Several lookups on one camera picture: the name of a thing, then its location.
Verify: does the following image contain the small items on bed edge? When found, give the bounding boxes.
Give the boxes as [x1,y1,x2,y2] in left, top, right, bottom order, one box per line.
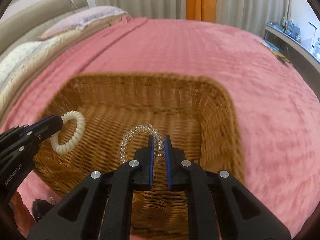
[259,41,293,67]

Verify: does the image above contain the pink bed blanket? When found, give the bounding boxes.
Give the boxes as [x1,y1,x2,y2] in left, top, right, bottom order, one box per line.
[1,15,319,236]

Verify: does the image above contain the orange curtain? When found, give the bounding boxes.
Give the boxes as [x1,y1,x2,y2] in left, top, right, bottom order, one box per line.
[186,0,217,23]

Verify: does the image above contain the clear spiral hair tie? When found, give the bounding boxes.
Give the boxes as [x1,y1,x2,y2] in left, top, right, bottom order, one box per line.
[118,123,166,167]

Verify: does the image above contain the brown wicker basket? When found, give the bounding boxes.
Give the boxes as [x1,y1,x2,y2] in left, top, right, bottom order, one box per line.
[35,73,245,239]

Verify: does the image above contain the lilac pillow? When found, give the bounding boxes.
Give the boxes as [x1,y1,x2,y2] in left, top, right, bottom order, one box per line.
[40,5,127,40]

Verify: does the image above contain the white floral pillow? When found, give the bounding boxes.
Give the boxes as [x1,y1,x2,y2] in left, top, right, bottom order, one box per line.
[1,30,83,122]

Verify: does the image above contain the grey side desk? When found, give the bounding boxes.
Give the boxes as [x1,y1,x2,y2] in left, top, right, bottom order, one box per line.
[264,23,319,89]

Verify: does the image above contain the cream spiral hair tie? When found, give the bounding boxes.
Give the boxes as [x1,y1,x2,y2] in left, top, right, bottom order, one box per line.
[50,110,86,155]

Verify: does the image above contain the beige padded headboard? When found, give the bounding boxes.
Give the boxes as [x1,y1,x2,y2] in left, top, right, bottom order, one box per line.
[1,0,88,57]

